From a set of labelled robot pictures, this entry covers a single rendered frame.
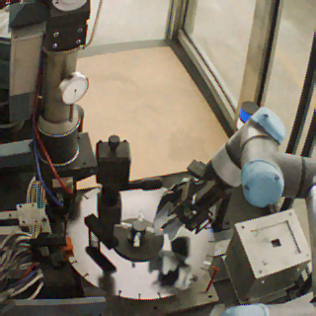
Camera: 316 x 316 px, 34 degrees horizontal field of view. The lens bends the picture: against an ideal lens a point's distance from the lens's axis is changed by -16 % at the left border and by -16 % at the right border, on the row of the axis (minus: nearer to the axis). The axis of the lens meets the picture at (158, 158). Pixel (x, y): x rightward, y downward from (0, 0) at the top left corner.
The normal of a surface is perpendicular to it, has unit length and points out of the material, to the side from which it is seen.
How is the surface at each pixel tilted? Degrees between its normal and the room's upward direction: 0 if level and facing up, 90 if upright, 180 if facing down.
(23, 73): 90
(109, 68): 0
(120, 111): 0
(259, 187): 80
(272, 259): 0
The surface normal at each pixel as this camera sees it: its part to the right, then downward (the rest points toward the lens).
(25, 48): 0.28, 0.70
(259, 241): 0.11, -0.70
